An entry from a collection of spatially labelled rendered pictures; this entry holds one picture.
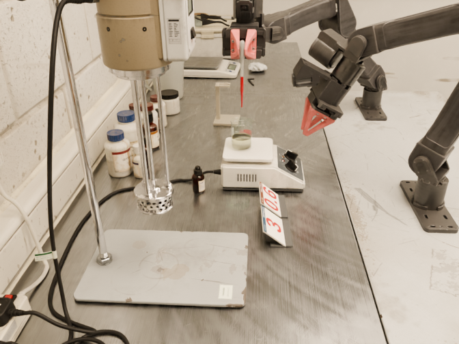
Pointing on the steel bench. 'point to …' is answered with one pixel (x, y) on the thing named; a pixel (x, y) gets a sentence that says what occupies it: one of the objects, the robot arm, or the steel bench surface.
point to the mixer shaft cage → (147, 199)
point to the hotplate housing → (231, 183)
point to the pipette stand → (219, 107)
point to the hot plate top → (266, 145)
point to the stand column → (104, 258)
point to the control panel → (287, 162)
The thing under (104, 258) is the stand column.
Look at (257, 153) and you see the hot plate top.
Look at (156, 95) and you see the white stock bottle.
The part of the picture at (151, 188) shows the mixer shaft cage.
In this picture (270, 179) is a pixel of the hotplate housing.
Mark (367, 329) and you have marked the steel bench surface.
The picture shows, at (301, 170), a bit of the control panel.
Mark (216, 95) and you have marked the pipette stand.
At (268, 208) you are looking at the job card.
